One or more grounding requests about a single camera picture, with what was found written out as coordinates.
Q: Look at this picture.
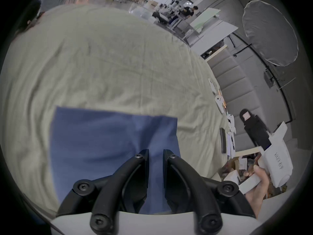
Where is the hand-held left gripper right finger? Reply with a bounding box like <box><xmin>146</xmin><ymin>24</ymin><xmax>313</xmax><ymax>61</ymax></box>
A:
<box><xmin>163</xmin><ymin>149</ymin><xmax>256</xmax><ymax>234</ymax></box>

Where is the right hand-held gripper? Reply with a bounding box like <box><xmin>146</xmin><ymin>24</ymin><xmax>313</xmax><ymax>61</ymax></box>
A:
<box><xmin>238</xmin><ymin>109</ymin><xmax>293</xmax><ymax>195</ymax></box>

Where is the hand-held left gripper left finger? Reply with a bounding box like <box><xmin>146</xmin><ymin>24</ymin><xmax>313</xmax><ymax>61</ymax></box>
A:
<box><xmin>56</xmin><ymin>149</ymin><xmax>150</xmax><ymax>234</ymax></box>

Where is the blue garment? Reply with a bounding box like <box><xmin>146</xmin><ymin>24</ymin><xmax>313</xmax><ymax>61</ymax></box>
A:
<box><xmin>50</xmin><ymin>106</ymin><xmax>181</xmax><ymax>215</ymax></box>

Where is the person's right hand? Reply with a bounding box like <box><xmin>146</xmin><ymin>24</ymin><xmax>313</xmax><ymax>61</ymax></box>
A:
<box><xmin>245</xmin><ymin>153</ymin><xmax>270</xmax><ymax>219</ymax></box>

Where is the white hand controller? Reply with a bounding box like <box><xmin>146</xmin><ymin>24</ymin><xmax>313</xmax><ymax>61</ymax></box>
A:
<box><xmin>208</xmin><ymin>78</ymin><xmax>218</xmax><ymax>93</ymax></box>
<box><xmin>227</xmin><ymin>113</ymin><xmax>237</xmax><ymax>134</ymax></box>
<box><xmin>215</xmin><ymin>94</ymin><xmax>226</xmax><ymax>114</ymax></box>
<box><xmin>226</xmin><ymin>132</ymin><xmax>237</xmax><ymax>157</ymax></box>

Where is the black phone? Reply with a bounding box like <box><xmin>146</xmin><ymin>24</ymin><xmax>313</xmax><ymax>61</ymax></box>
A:
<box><xmin>220</xmin><ymin>127</ymin><xmax>227</xmax><ymax>154</ymax></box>

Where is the cardboard carton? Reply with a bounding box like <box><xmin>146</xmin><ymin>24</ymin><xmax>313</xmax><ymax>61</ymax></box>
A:
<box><xmin>221</xmin><ymin>148</ymin><xmax>262</xmax><ymax>183</ymax></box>

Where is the round grey light diffuser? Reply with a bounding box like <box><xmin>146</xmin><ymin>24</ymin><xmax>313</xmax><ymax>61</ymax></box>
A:
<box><xmin>242</xmin><ymin>0</ymin><xmax>299</xmax><ymax>67</ymax></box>

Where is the white table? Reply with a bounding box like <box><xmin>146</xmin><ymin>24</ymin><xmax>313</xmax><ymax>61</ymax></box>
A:
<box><xmin>187</xmin><ymin>8</ymin><xmax>239</xmax><ymax>56</ymax></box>

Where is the bed with beige sheet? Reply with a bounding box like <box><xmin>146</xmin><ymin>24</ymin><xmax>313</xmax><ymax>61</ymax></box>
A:
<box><xmin>0</xmin><ymin>4</ymin><xmax>236</xmax><ymax>220</ymax></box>

